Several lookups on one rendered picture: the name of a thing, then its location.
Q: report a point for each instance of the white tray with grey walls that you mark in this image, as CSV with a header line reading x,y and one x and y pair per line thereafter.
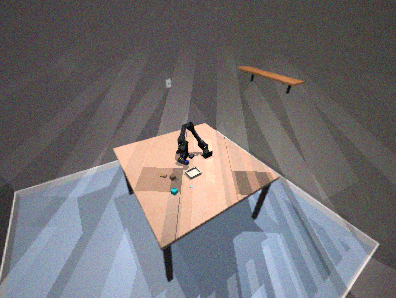
x,y
193,172

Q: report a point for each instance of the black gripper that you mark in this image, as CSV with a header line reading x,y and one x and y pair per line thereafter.
x,y
188,154

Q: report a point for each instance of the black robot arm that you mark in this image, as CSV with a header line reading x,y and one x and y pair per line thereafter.
x,y
184,146

